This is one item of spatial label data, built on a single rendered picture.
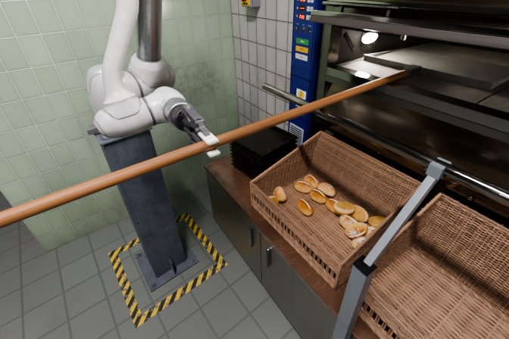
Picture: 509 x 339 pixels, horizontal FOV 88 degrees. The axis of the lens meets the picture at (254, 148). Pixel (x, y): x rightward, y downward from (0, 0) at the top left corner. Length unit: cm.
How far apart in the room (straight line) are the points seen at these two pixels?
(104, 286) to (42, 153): 88
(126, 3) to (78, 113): 106
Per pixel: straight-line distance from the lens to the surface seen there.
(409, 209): 76
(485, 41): 91
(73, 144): 197
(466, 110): 112
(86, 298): 204
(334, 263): 104
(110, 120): 93
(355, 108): 133
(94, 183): 67
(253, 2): 173
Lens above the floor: 156
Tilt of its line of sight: 33 degrees down
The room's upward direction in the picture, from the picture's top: 2 degrees counter-clockwise
